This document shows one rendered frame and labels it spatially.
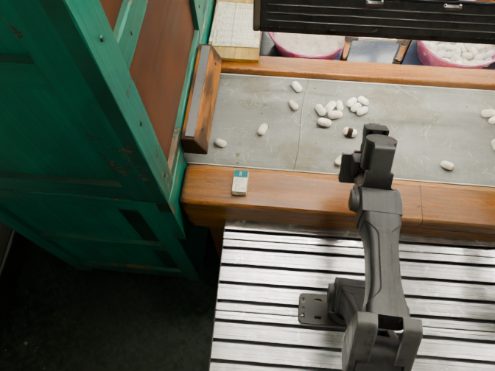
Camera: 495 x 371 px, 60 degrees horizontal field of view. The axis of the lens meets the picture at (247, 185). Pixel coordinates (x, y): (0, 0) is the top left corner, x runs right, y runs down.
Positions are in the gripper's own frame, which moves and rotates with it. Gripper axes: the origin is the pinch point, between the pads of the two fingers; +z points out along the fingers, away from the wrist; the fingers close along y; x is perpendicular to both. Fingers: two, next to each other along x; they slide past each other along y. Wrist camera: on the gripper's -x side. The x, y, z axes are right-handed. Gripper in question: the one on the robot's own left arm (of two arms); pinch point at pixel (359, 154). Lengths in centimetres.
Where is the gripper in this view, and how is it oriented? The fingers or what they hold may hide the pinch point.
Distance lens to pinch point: 101.8
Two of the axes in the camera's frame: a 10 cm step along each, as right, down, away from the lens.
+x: -0.5, 9.0, 4.3
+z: 1.0, -4.2, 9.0
